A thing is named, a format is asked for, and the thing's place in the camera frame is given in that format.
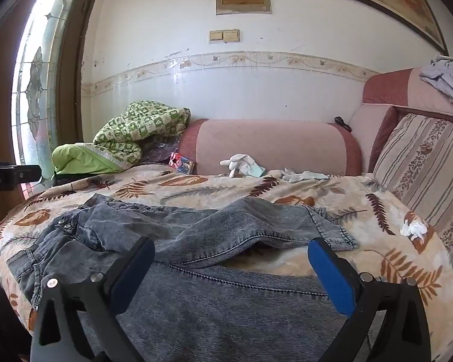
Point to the small black object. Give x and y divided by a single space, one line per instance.
341 122

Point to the grey crumpled cloth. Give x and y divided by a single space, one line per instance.
443 77

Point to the striped sofa cushion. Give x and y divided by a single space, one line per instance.
419 158

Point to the white crumpled tissue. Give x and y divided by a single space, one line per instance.
413 230

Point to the red and blue packet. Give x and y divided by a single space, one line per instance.
181 163

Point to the grey-blue denim pants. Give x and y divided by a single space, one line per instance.
211 309

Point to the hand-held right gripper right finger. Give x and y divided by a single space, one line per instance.
332 275

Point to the leaf printed blanket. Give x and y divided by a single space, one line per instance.
362 196

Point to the white glove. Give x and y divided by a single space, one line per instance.
305 176
238 162

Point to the brown wooden door frame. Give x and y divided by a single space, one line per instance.
70 83

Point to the tall stained glass window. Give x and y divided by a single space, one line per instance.
37 83

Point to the pale teal cloth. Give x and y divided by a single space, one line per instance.
258 172

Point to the green patterned quilt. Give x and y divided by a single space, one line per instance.
143 120

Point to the beige light switch plate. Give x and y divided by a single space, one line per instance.
224 36

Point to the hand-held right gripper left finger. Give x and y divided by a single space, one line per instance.
133 282

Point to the purple plastic bag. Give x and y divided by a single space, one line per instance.
160 152

